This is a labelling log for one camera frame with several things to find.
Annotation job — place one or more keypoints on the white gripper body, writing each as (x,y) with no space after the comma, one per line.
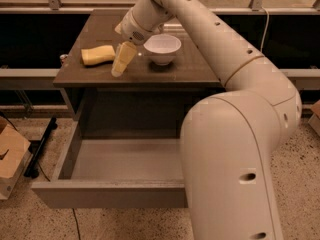
(130,31)

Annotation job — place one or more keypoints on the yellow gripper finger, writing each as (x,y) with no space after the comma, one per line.
(127,53)
(114,70)

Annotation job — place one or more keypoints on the yellow sponge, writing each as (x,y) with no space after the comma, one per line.
(97,55)

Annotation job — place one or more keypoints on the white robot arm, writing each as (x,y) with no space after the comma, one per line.
(226,139)

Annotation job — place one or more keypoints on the dark brown drawer cabinet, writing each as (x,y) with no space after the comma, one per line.
(147,100)

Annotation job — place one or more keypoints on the open grey top drawer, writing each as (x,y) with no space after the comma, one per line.
(115,173)

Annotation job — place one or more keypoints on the white ceramic bowl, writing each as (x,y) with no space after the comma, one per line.
(161,49)

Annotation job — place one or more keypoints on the cardboard box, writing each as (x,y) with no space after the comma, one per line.
(14,153)

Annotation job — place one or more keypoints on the black bar on floor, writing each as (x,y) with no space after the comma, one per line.
(36,149)

